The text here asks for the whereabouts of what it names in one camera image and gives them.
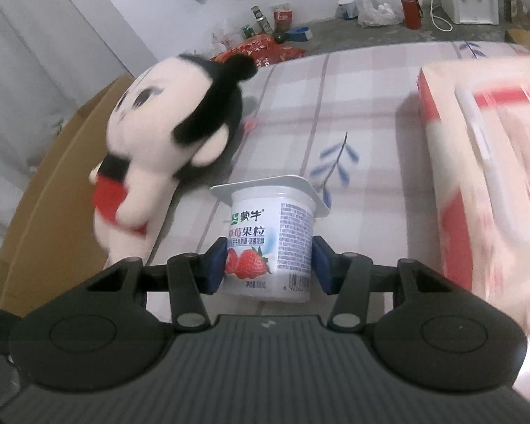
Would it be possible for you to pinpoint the brown cardboard box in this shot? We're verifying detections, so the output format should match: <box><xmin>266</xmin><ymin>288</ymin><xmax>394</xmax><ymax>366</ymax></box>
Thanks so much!
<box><xmin>0</xmin><ymin>75</ymin><xmax>136</xmax><ymax>319</ymax></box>

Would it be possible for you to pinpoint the white plush doll red dress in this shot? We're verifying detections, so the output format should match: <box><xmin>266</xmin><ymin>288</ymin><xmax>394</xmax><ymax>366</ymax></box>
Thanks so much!
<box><xmin>88</xmin><ymin>53</ymin><xmax>258</xmax><ymax>271</ymax></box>

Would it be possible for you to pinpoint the white strawberry yogurt cup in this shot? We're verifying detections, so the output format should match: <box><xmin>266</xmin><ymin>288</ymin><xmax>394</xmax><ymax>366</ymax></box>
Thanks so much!
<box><xmin>210</xmin><ymin>175</ymin><xmax>330</xmax><ymax>305</ymax></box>

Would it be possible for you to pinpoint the red thermos bottle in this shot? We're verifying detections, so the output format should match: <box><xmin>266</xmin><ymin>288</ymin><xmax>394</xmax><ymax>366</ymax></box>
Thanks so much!
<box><xmin>400</xmin><ymin>0</ymin><xmax>423</xmax><ymax>31</ymax></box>

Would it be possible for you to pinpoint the white cable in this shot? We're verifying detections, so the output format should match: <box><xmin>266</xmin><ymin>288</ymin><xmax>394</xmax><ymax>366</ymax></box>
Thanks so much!
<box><xmin>430</xmin><ymin>0</ymin><xmax>454</xmax><ymax>33</ymax></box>

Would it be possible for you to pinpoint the white curtain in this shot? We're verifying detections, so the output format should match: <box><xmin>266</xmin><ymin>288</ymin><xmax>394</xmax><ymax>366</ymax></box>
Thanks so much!
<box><xmin>0</xmin><ymin>0</ymin><xmax>160</xmax><ymax>283</ymax></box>

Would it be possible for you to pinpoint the red snack bag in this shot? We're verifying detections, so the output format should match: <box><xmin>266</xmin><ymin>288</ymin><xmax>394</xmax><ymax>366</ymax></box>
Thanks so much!
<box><xmin>211</xmin><ymin>35</ymin><xmax>307</xmax><ymax>68</ymax></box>

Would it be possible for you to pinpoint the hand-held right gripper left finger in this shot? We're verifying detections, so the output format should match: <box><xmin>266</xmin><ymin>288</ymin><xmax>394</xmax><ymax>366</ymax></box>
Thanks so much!
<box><xmin>82</xmin><ymin>236</ymin><xmax>229</xmax><ymax>330</ymax></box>

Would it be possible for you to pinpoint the white small container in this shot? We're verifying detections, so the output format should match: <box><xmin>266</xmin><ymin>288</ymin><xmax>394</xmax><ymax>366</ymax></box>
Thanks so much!
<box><xmin>336</xmin><ymin>0</ymin><xmax>358</xmax><ymax>21</ymax></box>

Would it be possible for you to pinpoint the plaid bed sheet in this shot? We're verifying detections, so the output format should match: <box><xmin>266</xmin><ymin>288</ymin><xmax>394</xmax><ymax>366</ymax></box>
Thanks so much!
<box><xmin>143</xmin><ymin>40</ymin><xmax>530</xmax><ymax>407</ymax></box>

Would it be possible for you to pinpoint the pink red carton box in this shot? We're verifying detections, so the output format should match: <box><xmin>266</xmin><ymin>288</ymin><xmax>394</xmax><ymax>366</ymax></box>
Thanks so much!
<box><xmin>416</xmin><ymin>57</ymin><xmax>530</xmax><ymax>338</ymax></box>

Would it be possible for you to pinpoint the red white paper carton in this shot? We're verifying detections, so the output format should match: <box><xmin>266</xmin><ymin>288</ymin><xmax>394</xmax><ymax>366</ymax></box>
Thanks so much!
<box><xmin>272</xmin><ymin>4</ymin><xmax>293</xmax><ymax>33</ymax></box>

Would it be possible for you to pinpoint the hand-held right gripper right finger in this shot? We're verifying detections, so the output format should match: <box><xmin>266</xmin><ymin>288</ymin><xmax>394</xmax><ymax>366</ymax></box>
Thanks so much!
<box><xmin>311</xmin><ymin>235</ymin><xmax>462</xmax><ymax>331</ymax></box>

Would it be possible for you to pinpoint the clear plastic bag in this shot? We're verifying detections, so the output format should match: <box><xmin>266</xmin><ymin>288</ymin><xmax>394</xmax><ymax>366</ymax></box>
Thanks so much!
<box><xmin>357</xmin><ymin>0</ymin><xmax>404</xmax><ymax>28</ymax></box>

